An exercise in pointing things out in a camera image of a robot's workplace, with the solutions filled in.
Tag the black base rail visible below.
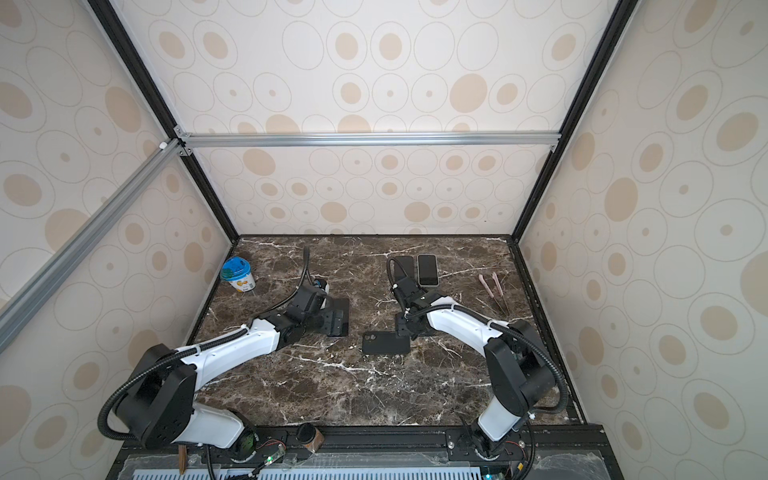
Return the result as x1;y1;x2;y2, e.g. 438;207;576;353
107;424;623;479

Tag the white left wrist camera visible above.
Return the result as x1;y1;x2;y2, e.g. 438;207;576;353
312;278;329;293

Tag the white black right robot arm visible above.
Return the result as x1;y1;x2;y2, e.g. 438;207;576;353
391;277;569;447

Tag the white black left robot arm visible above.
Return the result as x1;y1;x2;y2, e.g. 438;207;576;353
97;280;350;459

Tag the black cylinder on base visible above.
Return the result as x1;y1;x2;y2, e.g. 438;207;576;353
296;422;325;454

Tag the brown wooden stick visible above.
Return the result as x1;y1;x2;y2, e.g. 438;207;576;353
177;445;188;477

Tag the black phone case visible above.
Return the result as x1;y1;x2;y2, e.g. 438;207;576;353
362;331;411;356
393;256;416;282

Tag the blue white yogurt cup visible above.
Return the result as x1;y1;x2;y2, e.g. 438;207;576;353
219;257;256;293

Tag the black frame post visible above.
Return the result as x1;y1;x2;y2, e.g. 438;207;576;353
509;0;639;245
87;0;240;245

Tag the silver aluminium side rail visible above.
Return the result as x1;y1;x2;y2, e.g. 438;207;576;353
1;139;181;350

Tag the black frame post left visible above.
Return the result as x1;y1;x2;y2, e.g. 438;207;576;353
87;0;240;245

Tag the magenta-edged smartphone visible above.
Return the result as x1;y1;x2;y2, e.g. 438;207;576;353
321;298;350;337

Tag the white-edged smartphone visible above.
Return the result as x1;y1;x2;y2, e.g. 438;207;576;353
417;254;439;288

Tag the black frame post right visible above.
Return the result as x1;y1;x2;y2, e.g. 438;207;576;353
509;0;639;245

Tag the silver aluminium crossbar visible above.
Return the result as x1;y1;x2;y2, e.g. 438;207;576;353
181;131;561;148

